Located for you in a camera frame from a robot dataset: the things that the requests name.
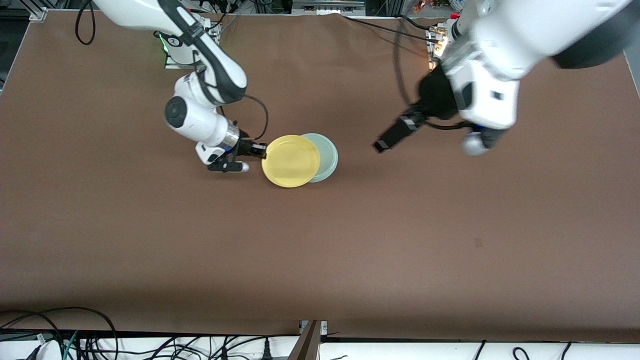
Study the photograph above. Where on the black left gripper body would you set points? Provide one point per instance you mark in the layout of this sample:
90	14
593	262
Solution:
436	95

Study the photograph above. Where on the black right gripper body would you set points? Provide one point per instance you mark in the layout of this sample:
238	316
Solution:
246	147

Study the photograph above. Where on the yellow round plate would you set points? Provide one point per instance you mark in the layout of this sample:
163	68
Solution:
291	161

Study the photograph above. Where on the pale green round plate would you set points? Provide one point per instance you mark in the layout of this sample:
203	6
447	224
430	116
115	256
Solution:
327	157

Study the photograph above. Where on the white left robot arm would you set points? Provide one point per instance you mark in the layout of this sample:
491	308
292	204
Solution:
525	30

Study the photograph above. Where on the brown table cover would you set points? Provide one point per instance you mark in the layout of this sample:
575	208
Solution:
320	260

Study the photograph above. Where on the aluminium crossbar profile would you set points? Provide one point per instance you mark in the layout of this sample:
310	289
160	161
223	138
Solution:
325	6

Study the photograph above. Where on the black power plug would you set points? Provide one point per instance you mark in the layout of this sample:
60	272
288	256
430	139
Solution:
267	350

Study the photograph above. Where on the white lower shelf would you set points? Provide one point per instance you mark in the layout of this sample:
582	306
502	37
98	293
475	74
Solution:
400	353

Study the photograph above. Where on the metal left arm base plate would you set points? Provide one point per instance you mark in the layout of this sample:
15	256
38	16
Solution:
434	42

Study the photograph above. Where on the metal frame post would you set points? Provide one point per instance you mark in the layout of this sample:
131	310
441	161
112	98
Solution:
309	342

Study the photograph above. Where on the silver corner bracket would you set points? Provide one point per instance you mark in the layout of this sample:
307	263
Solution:
38	14

